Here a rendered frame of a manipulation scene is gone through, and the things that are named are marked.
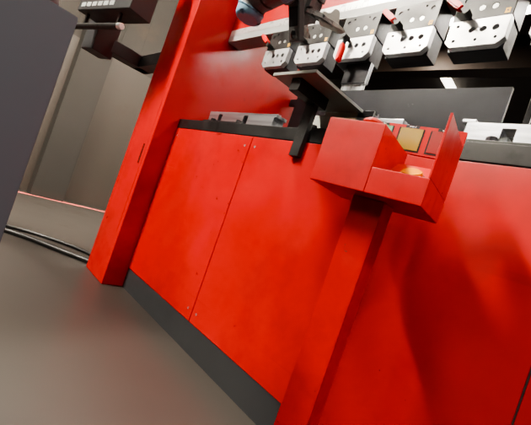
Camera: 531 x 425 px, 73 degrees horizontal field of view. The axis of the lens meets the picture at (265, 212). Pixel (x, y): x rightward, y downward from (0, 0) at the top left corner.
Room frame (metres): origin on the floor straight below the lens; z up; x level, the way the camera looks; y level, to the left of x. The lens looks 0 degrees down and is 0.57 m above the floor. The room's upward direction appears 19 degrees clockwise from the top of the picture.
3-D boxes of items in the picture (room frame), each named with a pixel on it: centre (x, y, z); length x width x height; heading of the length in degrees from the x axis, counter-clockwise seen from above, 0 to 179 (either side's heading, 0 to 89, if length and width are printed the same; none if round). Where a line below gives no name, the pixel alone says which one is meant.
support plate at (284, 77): (1.15, -0.04, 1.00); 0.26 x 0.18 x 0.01; 134
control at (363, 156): (0.66, -0.18, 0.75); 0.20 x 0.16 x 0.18; 55
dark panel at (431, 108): (1.78, -0.35, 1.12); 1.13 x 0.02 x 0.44; 44
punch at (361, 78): (1.26, -0.14, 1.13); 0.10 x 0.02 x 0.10; 44
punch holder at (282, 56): (1.56, 0.15, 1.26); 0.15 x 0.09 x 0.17; 44
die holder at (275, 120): (1.65, 0.24, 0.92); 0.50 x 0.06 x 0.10; 44
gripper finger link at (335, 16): (1.10, 0.00, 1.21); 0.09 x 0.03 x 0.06; 97
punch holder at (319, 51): (1.42, 0.01, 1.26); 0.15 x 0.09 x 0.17; 44
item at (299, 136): (1.13, -0.01, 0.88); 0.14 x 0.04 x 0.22; 134
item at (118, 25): (1.78, 1.11, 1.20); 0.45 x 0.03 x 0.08; 58
